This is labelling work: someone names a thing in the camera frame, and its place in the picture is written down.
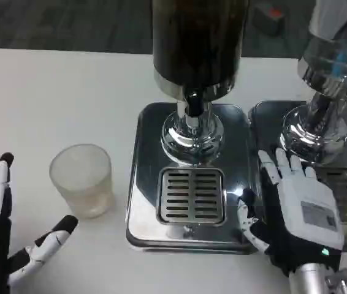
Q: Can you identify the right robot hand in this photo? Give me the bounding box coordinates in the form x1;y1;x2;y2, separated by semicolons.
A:
237;148;345;278

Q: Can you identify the steel drain grid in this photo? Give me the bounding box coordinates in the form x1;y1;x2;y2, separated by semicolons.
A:
316;167;347;224
156;167;227;226

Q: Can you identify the steel drip tray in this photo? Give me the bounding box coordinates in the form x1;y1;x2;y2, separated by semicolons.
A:
126;102;259;255
251;100;347;252

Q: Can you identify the clear ribbed glass cup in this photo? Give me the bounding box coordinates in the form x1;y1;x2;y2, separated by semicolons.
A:
49;143;116;219

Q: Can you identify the clear drink dispenser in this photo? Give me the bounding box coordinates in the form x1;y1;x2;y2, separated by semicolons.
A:
279;0;347;166

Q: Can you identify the black tap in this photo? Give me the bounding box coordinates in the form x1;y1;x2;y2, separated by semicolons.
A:
185;91;208;118

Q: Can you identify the dark drink dispenser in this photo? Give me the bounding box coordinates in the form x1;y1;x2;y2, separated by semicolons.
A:
151;0;250;168

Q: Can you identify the black box with red button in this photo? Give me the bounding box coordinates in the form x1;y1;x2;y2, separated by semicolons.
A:
252;5;286;36

